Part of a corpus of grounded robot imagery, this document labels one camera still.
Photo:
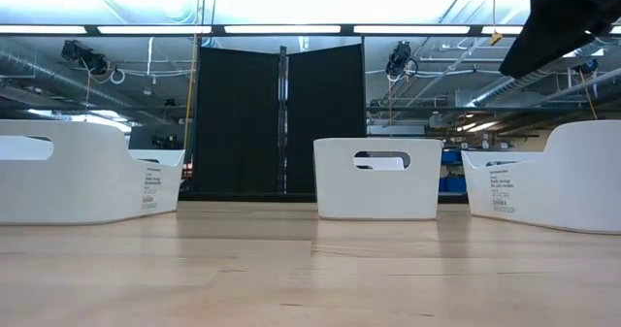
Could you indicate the white ceiling air unit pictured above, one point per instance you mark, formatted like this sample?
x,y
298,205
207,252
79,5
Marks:
x,y
584,53

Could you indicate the yellow hanging tag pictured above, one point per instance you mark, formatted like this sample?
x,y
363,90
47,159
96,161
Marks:
x,y
496,38

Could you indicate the silver ventilation duct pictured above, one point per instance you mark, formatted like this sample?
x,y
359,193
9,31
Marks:
x,y
53,77

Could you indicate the white plastic storage bin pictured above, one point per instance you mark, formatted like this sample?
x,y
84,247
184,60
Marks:
x,y
73,186
572,191

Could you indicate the blue storage bin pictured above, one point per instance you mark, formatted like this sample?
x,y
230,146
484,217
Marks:
x,y
453,185
451,157

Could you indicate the black partition panel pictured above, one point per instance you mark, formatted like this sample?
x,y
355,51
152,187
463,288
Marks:
x,y
238,123
325,99

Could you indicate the black ceiling-hung device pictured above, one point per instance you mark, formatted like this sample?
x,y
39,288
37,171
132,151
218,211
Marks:
x,y
400,57
85,56

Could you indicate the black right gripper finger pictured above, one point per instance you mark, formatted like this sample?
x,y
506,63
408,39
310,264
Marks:
x,y
538,41

